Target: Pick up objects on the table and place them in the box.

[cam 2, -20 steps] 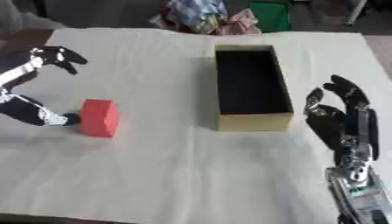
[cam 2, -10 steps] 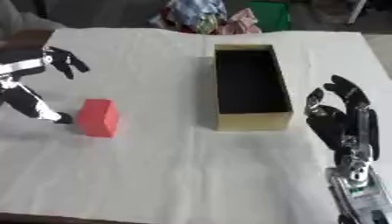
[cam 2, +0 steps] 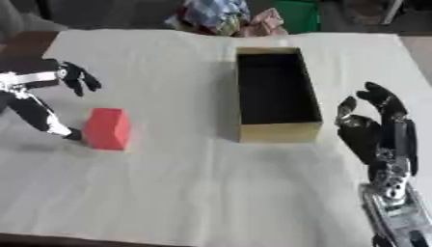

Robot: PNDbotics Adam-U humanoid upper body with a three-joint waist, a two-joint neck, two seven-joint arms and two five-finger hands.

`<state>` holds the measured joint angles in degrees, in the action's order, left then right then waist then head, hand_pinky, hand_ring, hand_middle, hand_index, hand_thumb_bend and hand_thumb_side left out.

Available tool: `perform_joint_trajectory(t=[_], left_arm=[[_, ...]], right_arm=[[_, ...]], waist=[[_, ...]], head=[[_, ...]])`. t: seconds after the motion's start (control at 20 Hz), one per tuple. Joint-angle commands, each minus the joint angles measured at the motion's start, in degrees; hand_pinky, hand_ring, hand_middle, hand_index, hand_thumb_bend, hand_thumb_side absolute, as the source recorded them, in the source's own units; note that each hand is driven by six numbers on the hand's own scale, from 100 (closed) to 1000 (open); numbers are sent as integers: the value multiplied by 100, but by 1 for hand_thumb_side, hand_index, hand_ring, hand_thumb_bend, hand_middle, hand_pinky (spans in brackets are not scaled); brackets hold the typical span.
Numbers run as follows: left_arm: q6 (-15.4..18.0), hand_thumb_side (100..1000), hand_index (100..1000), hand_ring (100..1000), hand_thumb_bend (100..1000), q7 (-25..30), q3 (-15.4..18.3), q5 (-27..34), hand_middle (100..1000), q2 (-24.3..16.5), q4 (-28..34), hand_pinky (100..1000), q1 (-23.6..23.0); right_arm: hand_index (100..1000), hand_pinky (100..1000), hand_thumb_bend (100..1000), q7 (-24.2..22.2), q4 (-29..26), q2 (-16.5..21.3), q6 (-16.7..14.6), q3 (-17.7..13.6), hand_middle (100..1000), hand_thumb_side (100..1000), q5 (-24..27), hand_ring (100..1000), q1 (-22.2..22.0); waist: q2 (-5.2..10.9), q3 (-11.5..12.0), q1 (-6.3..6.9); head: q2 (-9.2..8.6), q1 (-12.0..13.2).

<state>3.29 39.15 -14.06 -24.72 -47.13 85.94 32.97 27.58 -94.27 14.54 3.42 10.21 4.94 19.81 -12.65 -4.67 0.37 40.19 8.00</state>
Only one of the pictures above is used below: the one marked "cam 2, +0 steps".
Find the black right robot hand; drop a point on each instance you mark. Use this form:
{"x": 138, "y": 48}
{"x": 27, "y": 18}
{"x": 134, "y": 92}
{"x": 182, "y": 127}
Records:
{"x": 375, "y": 135}

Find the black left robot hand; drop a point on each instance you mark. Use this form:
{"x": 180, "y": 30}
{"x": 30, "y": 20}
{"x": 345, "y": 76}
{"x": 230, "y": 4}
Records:
{"x": 34, "y": 112}

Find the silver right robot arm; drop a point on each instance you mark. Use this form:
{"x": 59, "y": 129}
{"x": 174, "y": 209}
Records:
{"x": 400, "y": 215}

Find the tan cardboard box black inside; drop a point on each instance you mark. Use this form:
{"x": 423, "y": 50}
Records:
{"x": 277, "y": 96}

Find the red block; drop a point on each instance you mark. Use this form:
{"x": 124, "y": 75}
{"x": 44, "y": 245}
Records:
{"x": 108, "y": 128}

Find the green bin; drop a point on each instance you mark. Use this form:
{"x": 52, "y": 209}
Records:
{"x": 298, "y": 14}

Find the pile of patterned cloths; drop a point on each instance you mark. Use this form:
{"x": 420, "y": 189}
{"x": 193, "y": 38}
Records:
{"x": 225, "y": 17}

